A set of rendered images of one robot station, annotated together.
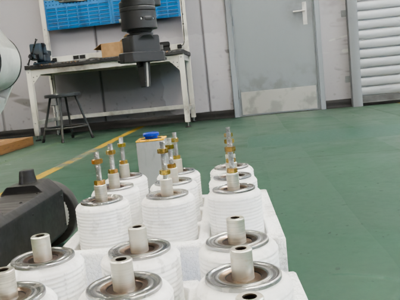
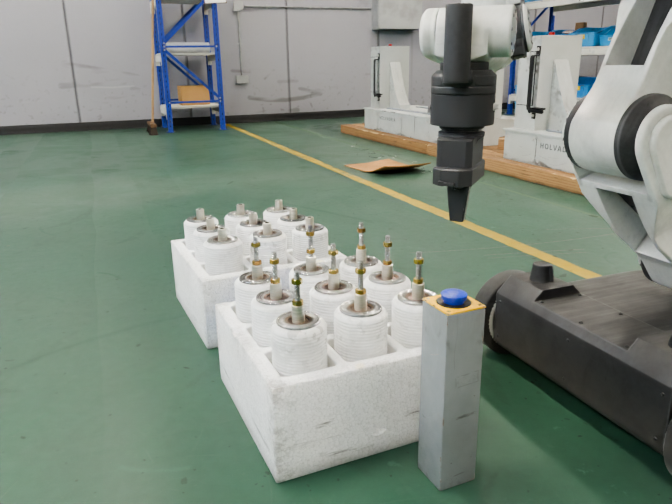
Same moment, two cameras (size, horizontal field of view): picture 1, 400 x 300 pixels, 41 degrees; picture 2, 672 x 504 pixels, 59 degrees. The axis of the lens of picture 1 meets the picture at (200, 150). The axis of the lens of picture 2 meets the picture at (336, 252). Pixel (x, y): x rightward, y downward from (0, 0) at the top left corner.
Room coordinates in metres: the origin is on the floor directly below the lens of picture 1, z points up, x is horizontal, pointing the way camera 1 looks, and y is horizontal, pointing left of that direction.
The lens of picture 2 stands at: (2.03, -0.43, 0.67)
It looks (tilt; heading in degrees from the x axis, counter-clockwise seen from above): 18 degrees down; 153
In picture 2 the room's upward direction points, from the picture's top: 1 degrees counter-clockwise
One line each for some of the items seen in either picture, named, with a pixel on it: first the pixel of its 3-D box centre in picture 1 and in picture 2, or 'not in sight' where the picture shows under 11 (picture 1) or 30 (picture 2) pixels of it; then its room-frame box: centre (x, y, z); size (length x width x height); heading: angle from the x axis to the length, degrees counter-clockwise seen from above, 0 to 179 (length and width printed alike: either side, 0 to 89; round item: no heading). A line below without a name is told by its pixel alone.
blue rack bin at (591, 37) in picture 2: not in sight; (597, 36); (-2.85, 5.30, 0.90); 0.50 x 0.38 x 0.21; 86
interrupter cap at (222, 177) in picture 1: (232, 177); (276, 297); (1.05, -0.06, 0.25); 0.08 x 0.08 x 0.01
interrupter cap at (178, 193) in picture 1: (167, 194); (311, 269); (0.94, 0.07, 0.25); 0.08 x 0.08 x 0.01
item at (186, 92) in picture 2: not in sight; (193, 94); (-4.71, 1.26, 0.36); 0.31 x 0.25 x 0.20; 85
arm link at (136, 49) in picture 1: (140, 37); (462, 137); (1.35, 0.12, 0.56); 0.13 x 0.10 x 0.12; 129
